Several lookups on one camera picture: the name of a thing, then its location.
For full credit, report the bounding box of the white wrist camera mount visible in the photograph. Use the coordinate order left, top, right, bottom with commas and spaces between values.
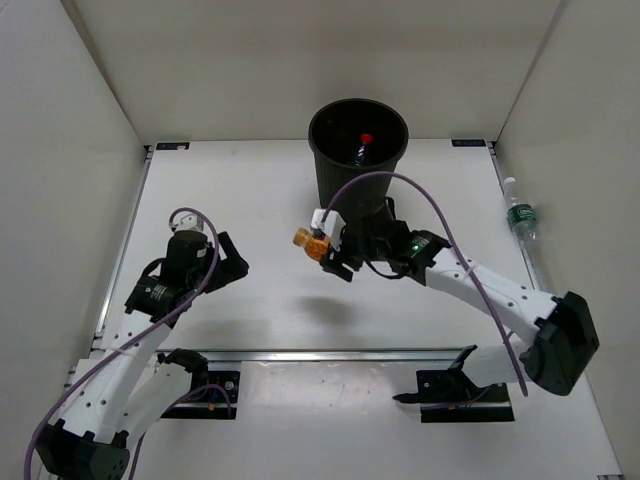
310, 209, 346, 251
169, 212, 205, 233

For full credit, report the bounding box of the orange juice bottle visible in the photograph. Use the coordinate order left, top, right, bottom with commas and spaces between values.
293, 228, 330, 263

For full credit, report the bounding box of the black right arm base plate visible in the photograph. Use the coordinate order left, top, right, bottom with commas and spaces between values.
416, 370, 515, 424

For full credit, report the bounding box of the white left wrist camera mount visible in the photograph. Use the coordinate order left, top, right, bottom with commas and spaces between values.
169, 212, 205, 233

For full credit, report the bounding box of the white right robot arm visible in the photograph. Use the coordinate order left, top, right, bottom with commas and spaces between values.
311, 199, 600, 400

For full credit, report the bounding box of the clear bottle green label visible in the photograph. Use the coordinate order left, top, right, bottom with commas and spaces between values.
503, 177, 538, 246

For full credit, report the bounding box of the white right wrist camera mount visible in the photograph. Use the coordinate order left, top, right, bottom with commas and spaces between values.
310, 209, 346, 251

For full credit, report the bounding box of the blue table sticker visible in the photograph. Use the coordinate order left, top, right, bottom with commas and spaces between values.
155, 142, 190, 151
451, 139, 486, 148

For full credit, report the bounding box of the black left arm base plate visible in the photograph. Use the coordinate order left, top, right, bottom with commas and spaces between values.
162, 362, 241, 421

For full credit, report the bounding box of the left blue table sticker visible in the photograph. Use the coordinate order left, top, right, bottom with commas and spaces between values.
155, 142, 190, 151

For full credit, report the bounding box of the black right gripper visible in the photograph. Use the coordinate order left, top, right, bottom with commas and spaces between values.
323, 220, 392, 278

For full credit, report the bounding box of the black plastic waste bin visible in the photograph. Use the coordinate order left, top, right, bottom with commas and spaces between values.
308, 98, 409, 222

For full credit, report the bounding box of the aluminium front table rail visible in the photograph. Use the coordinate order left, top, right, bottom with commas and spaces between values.
89, 347, 556, 365

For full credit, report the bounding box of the clear bottle red label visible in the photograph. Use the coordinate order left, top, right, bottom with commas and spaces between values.
354, 133, 374, 167

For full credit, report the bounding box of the right blue table sticker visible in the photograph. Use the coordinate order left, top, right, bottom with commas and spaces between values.
451, 139, 486, 148

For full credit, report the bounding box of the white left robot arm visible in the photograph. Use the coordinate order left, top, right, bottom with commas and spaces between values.
31, 228, 249, 479

